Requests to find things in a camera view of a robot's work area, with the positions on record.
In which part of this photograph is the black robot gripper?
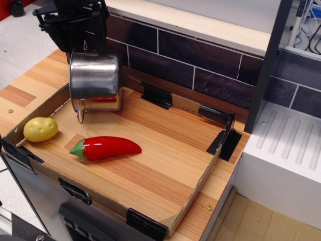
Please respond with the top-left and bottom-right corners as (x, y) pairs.
(33, 0), (110, 53)

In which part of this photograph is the stainless steel pot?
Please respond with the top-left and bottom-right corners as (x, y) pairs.
(69, 48), (123, 124)

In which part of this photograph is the cardboard fence with black tape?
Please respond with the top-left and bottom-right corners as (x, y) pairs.
(2, 66), (243, 239)

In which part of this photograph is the yellow toy potato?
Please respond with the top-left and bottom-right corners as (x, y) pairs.
(23, 117), (58, 142)

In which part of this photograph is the red toy chili pepper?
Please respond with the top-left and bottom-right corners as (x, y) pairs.
(69, 136), (142, 160)

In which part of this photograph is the white dish drainer sink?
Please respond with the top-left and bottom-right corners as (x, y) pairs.
(234, 102), (320, 228)

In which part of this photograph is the dark grey vertical post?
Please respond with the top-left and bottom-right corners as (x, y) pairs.
(244, 0), (292, 134)

